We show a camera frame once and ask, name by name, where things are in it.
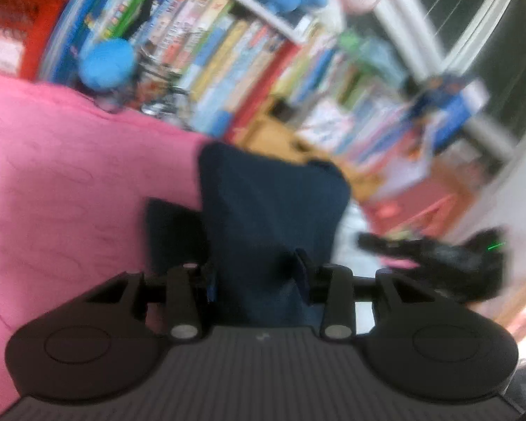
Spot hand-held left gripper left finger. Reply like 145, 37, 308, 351
85, 262, 218, 343

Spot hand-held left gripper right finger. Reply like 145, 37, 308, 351
294, 248, 440, 341

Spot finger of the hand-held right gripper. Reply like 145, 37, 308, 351
356, 232, 422, 269

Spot white and navy jacket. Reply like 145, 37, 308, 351
146, 142, 378, 329

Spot orange toy package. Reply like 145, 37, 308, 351
363, 157, 466, 238

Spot wooden drawer box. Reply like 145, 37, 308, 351
236, 95, 378, 194

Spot white printed box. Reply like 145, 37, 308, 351
297, 98, 357, 142

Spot blue package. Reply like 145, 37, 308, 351
409, 74, 488, 151

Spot black power adapter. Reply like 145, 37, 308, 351
269, 98, 297, 122

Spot folded green cloth stack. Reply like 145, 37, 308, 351
337, 30, 405, 80

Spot miniature bicycle model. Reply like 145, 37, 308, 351
135, 65, 190, 120

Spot blue plush ball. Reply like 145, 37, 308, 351
78, 38, 137, 91

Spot row of books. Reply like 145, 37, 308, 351
39, 0, 426, 164

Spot red gift box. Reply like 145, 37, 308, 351
0, 0, 74, 80

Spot white window frame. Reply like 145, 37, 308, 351
377, 0, 526, 159

